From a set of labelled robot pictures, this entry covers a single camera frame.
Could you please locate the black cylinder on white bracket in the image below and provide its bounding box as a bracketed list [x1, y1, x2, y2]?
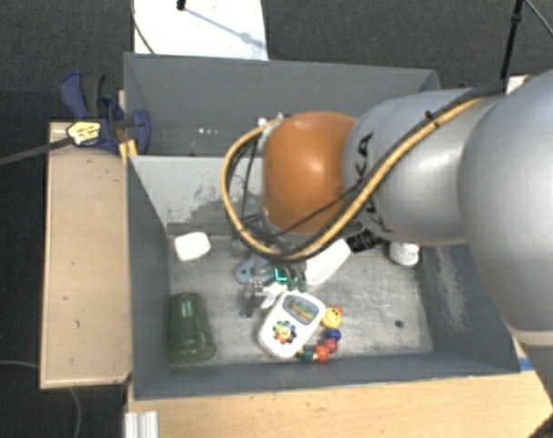
[305, 231, 381, 286]

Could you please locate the white toy with coloured beads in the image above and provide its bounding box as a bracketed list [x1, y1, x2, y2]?
[256, 290, 345, 363]

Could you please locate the dark green cup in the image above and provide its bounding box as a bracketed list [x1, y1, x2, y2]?
[166, 292, 217, 365]

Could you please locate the pale wood board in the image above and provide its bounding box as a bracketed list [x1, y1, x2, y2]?
[39, 121, 134, 390]

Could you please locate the grey metal bin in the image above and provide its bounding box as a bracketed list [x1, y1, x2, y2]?
[122, 51, 522, 402]

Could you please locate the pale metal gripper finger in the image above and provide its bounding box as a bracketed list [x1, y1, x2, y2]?
[260, 282, 284, 310]
[239, 278, 266, 318]

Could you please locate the light blue flat plastic piece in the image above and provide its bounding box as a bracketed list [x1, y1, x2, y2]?
[235, 256, 260, 283]

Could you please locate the white rounded block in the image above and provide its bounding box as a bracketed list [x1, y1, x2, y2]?
[173, 231, 213, 263]

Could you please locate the white round container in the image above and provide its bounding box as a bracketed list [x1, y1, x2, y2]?
[388, 241, 423, 267]

